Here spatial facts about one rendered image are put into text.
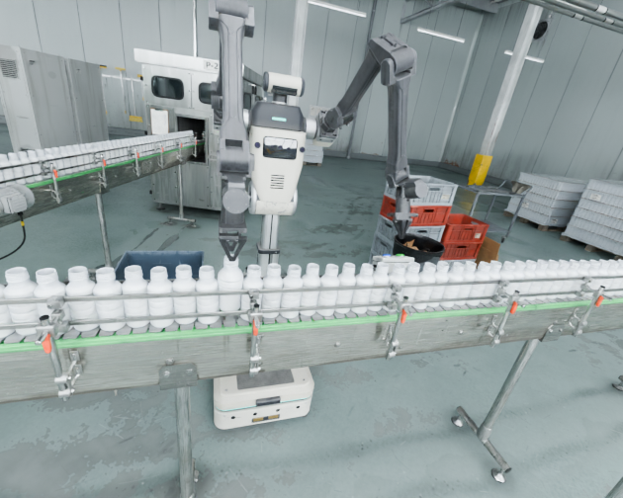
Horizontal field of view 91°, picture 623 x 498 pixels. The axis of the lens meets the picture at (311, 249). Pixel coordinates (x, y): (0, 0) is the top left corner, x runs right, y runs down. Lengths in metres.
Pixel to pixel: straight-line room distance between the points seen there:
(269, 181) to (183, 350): 0.77
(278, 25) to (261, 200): 11.97
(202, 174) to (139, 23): 8.95
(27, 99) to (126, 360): 5.88
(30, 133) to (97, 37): 7.04
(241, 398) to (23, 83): 5.81
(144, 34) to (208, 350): 12.43
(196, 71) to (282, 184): 3.31
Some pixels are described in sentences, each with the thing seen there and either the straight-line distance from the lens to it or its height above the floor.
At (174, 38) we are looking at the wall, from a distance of 12.92.
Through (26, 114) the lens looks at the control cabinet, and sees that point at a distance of 6.68.
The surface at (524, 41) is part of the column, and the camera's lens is 11.29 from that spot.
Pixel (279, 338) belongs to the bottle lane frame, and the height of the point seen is 0.95.
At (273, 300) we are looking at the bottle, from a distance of 0.92.
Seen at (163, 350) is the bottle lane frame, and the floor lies 0.95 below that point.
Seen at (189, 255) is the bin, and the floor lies 0.93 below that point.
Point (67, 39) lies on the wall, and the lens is 13.47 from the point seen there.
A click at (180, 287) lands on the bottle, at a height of 1.12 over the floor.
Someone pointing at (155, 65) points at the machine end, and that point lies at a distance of 4.76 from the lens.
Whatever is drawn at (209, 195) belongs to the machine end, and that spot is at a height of 0.33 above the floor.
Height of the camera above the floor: 1.58
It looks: 24 degrees down
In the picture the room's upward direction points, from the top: 8 degrees clockwise
